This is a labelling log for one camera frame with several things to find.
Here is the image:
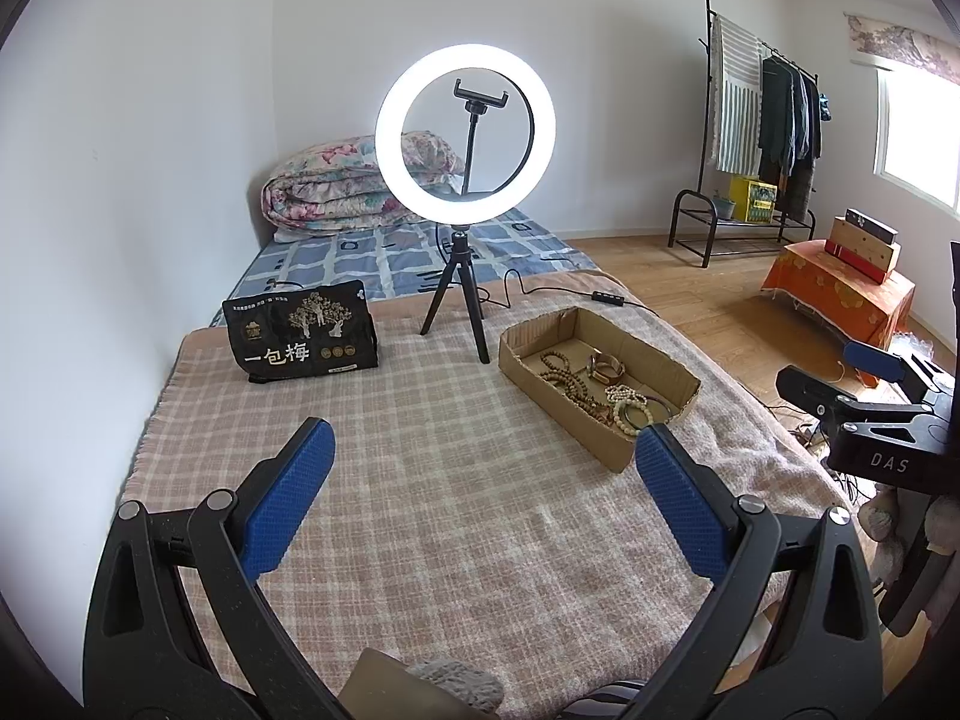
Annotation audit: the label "white ring light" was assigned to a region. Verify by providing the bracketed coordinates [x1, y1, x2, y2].
[375, 43, 557, 227]

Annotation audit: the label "black tripod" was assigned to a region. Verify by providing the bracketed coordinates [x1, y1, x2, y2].
[418, 223, 505, 365]

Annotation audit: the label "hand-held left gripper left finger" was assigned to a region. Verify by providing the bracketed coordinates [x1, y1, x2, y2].
[82, 416, 353, 720]

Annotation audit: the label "window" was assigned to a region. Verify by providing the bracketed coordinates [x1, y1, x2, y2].
[873, 66, 960, 215]

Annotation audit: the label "red flat box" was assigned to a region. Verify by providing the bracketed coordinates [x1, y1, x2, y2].
[824, 240, 895, 287]

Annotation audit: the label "person's right hand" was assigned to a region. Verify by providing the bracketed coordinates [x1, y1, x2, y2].
[857, 491, 960, 590]

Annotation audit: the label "dark hanging clothes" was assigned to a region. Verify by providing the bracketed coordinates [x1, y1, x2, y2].
[757, 52, 823, 190]

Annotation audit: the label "grey knit cloth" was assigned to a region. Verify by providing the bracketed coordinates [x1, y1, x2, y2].
[409, 658, 506, 714]

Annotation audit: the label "black power cable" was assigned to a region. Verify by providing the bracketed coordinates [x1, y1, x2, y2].
[480, 266, 662, 317]

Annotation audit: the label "shallow cardboard box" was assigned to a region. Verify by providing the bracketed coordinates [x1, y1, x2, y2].
[498, 306, 702, 475]

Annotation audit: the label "printed curtain valance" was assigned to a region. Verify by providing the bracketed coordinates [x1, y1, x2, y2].
[843, 11, 960, 88]

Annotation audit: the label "yellow bead bracelet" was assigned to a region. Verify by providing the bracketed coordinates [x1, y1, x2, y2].
[613, 401, 670, 437]

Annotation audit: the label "tan patterned box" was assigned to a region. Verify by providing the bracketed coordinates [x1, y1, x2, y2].
[828, 216, 902, 272]

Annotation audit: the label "folded floral quilt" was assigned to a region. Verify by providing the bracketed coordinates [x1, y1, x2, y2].
[260, 131, 470, 235]

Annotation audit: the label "blue patterned bed sheet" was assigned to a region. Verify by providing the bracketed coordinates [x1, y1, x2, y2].
[225, 206, 601, 310]

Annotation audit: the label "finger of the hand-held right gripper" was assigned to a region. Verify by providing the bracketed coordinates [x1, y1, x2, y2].
[775, 364, 938, 425]
[841, 340, 929, 389]

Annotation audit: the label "brown bead necklace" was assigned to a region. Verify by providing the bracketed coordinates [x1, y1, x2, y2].
[538, 349, 610, 428]

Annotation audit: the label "yellow plastic crate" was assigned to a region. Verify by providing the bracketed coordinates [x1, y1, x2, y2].
[726, 176, 780, 224]

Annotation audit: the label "pink plaid blanket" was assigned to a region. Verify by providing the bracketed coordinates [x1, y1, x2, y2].
[112, 270, 848, 720]

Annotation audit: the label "black clothes rack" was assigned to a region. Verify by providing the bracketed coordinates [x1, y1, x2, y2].
[667, 0, 818, 269]

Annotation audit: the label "dark long box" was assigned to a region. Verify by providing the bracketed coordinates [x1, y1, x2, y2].
[844, 207, 898, 245]

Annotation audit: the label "black printed snack bag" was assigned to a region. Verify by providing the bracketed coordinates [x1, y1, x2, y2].
[222, 280, 380, 385]

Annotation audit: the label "black phone holder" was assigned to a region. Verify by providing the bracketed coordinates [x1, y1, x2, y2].
[452, 79, 512, 197]

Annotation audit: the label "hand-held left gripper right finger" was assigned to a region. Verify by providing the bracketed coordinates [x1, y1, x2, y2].
[634, 422, 884, 720]

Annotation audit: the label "striped hanging towel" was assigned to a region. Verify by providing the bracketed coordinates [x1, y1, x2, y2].
[709, 13, 765, 176]

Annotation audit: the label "orange cloth covered table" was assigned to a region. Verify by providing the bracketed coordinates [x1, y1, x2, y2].
[760, 238, 918, 389]

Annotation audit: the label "brown flat piece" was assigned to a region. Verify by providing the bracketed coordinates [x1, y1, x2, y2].
[337, 648, 425, 720]

